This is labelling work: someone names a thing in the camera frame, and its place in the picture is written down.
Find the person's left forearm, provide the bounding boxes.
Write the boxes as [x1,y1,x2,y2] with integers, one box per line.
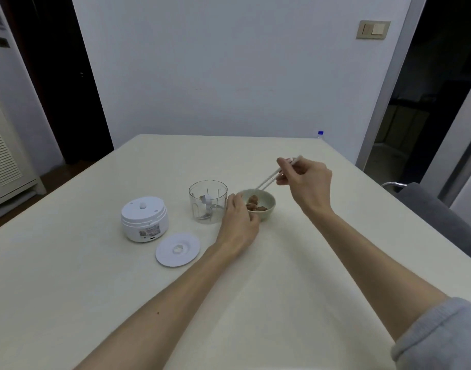
[72,243,244,370]

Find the white round lid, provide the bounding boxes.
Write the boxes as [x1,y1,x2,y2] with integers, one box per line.
[155,233,201,268]

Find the chopper blade with white shaft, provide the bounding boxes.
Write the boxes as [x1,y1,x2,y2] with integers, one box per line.
[197,194,217,221]

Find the person's left hand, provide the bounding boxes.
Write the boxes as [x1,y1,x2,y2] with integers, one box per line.
[215,193,261,258]

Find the white door frame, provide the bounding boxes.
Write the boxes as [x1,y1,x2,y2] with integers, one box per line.
[355,0,428,171]

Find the beige wall light switch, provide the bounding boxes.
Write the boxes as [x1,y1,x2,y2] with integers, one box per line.
[356,20,391,40]

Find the white louvered cabinet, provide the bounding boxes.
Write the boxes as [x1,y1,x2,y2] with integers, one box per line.
[0,86,47,211]

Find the grey chair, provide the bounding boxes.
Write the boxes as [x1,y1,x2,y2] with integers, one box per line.
[395,182,471,266]

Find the cardboard boxes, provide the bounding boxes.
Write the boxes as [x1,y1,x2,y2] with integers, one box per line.
[376,104,431,151]

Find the grey sweater sleeve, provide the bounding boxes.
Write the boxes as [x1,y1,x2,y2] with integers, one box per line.
[391,297,471,370]

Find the person's right hand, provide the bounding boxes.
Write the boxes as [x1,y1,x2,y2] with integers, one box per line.
[276,157,333,218]

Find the clear plastic chopper cup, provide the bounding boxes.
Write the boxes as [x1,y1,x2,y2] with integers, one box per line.
[188,181,228,225]

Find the person's right forearm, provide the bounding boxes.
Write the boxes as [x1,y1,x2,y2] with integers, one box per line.
[303,206,451,343]

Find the pale green bowl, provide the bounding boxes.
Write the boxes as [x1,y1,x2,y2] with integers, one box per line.
[235,190,277,223]

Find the white chopper motor unit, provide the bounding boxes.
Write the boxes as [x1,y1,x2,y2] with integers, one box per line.
[121,196,170,243]

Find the pile of brown food pieces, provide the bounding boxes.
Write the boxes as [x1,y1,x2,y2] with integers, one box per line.
[246,194,268,212]

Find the white chopstick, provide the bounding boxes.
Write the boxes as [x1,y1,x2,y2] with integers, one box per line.
[262,158,302,191]
[255,155,303,190]

